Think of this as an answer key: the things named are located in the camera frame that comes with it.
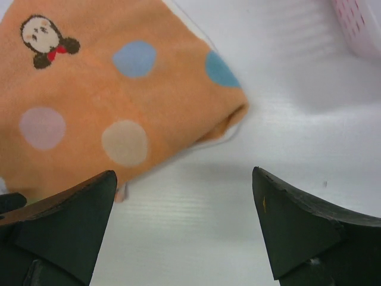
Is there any white empty plastic basket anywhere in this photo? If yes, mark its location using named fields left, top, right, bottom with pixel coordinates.
left=331, top=0, right=380, bottom=59

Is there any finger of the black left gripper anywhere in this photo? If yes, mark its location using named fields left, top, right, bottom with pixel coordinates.
left=0, top=192, right=27, bottom=215

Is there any orange dotted cartoon towel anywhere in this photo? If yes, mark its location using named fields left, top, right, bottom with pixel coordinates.
left=1, top=1, right=249, bottom=201

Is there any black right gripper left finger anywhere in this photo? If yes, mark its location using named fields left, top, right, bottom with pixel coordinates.
left=1, top=170, right=117, bottom=285

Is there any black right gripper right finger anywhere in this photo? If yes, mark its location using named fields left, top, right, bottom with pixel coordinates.
left=252, top=167, right=380, bottom=286

